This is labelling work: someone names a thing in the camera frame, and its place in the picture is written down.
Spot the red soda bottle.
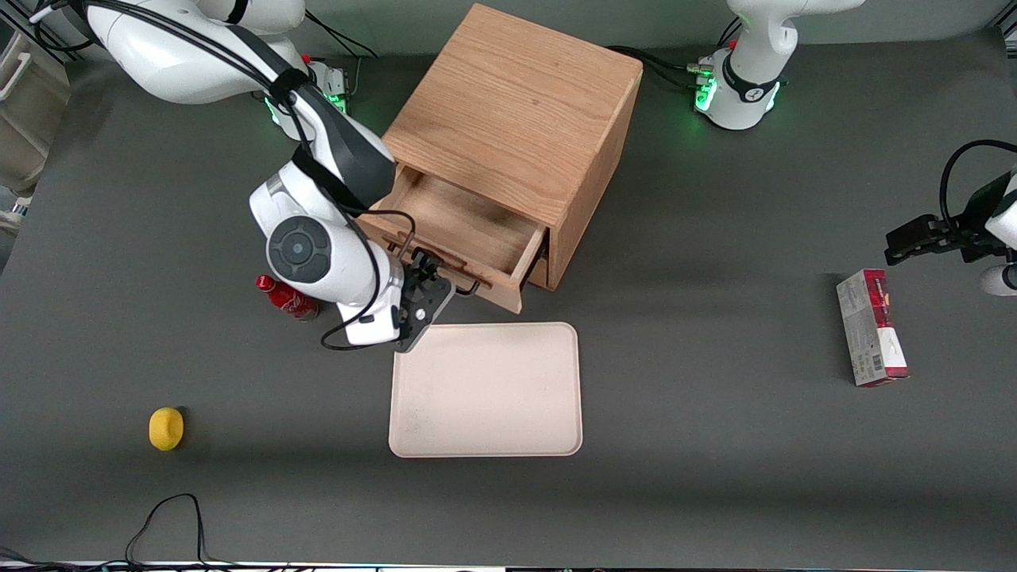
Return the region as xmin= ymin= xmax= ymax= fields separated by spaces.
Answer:
xmin=255 ymin=274 xmax=321 ymax=323

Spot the yellow lemon toy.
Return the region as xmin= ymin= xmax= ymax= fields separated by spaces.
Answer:
xmin=149 ymin=407 xmax=186 ymax=453

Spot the beige plastic bin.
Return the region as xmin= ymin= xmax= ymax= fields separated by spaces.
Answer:
xmin=0 ymin=22 xmax=71 ymax=203

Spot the grey and red carton box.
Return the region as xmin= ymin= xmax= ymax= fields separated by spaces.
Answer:
xmin=835 ymin=269 xmax=911 ymax=388

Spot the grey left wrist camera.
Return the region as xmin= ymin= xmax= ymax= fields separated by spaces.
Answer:
xmin=980 ymin=265 xmax=1017 ymax=298

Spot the black right arm cable harness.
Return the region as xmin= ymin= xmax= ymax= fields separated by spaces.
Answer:
xmin=30 ymin=0 xmax=419 ymax=353

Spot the black arm base cable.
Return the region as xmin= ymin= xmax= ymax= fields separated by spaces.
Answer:
xmin=304 ymin=10 xmax=380 ymax=96
xmin=610 ymin=16 xmax=741 ymax=91

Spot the black left arm base cable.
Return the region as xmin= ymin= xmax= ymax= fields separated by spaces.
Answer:
xmin=610 ymin=16 xmax=741 ymax=91

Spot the beige plastic tray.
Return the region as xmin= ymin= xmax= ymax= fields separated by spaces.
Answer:
xmin=388 ymin=322 xmax=584 ymax=459

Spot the black metal drawer handle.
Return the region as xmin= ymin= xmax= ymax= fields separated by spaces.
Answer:
xmin=401 ymin=246 xmax=483 ymax=298

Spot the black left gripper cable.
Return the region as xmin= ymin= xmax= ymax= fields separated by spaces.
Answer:
xmin=939 ymin=139 xmax=1017 ymax=234

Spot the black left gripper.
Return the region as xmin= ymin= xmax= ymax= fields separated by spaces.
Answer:
xmin=884 ymin=172 xmax=1015 ymax=267

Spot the black right arm base cable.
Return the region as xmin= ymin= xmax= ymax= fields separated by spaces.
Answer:
xmin=304 ymin=10 xmax=380 ymax=96

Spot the thin black looped cable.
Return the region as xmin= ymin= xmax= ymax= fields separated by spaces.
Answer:
xmin=125 ymin=493 xmax=210 ymax=567

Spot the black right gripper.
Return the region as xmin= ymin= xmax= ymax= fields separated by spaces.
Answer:
xmin=394 ymin=249 xmax=456 ymax=354

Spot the oak wooden drawer cabinet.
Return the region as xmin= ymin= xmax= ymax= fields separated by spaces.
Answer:
xmin=381 ymin=2 xmax=644 ymax=292

